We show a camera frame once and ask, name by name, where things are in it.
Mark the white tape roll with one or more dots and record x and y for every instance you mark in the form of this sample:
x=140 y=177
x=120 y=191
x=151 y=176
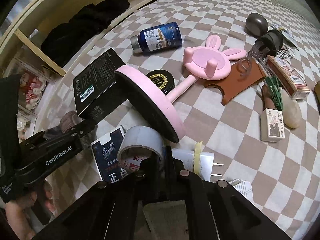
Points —
x=140 y=143

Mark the person left hand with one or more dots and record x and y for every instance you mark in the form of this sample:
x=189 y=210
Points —
x=15 y=211

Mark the dark blue card packet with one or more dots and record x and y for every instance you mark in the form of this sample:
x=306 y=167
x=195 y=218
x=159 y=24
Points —
x=105 y=151

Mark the black product box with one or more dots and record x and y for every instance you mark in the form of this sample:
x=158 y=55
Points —
x=96 y=91

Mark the black cloth on shelf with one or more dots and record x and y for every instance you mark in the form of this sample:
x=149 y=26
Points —
x=64 y=41

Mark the wooden side shelf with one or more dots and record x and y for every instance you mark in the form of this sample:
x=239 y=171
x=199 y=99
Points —
x=44 y=15

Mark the black gold round tin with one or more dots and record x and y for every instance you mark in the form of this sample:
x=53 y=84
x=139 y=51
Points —
x=163 y=79

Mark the white power adapter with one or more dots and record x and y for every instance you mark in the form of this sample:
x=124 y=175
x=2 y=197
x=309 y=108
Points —
x=197 y=161

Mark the blue supplement bottle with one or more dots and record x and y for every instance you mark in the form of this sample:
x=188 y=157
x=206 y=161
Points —
x=161 y=37

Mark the pink bunny stand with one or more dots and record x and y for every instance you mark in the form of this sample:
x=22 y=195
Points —
x=203 y=62

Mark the brown leather piece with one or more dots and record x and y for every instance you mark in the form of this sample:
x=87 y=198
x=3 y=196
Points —
x=233 y=84

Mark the clear hair claw clip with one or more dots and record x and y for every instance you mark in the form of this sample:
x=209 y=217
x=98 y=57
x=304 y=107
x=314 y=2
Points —
x=257 y=53

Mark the small white gel polish box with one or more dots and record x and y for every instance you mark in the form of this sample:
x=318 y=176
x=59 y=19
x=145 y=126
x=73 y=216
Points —
x=272 y=125

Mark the green clothes peg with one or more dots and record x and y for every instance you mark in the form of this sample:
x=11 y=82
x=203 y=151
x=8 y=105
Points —
x=273 y=85

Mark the dark grey egg object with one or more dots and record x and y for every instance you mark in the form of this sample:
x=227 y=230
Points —
x=256 y=25

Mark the beige stone egg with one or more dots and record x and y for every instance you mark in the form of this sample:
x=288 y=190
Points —
x=291 y=111

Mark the black cylinder cap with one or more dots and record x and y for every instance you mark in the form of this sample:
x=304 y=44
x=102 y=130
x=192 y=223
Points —
x=273 y=41

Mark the pink playing card box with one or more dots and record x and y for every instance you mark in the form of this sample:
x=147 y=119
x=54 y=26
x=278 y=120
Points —
x=292 y=81

